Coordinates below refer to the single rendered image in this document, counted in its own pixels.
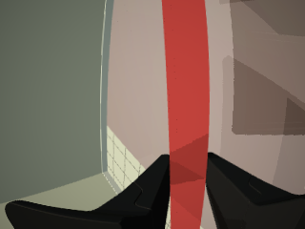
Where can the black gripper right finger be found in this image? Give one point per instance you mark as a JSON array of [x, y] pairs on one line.
[[243, 201]]

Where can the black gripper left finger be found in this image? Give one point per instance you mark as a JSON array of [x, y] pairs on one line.
[[142, 205]]

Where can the red lid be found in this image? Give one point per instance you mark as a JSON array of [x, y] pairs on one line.
[[188, 81]]

